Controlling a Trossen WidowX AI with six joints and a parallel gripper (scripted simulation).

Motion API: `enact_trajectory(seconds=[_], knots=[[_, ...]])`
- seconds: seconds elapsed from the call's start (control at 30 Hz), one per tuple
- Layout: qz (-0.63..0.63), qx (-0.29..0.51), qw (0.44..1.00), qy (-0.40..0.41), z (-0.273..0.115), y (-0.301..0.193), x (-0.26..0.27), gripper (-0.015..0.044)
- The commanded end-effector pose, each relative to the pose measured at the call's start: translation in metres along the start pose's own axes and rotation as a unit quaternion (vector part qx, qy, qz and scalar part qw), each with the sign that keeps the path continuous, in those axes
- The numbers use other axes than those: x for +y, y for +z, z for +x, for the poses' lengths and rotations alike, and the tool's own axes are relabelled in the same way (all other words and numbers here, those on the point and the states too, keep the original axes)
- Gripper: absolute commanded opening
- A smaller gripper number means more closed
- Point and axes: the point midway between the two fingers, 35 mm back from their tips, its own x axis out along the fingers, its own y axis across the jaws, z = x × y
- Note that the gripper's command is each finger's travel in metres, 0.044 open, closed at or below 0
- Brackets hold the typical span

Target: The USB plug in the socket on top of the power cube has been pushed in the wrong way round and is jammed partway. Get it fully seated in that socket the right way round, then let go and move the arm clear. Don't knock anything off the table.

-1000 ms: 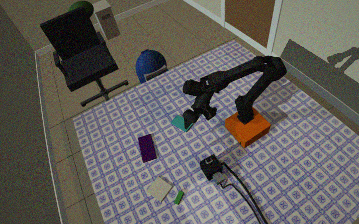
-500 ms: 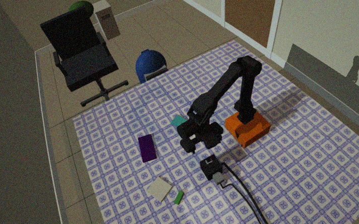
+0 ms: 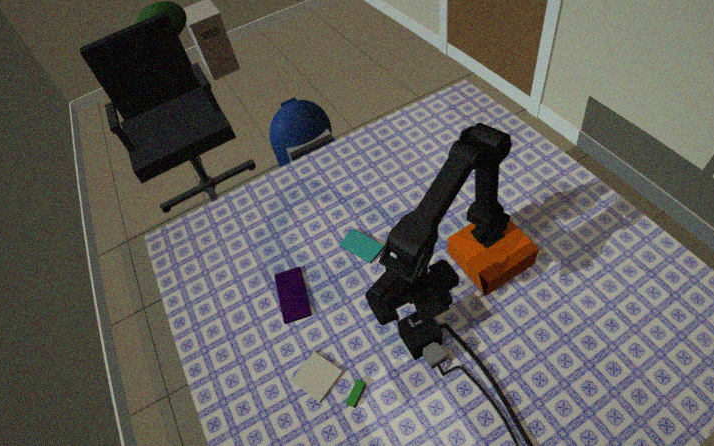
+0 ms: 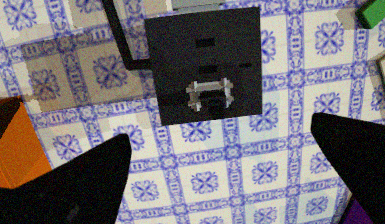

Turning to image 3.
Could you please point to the flat teal rectangular slab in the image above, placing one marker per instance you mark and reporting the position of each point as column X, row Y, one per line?
column 362, row 245

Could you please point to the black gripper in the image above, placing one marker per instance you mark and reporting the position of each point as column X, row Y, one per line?
column 442, row 274

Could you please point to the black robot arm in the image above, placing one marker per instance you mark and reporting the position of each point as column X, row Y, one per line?
column 480, row 148

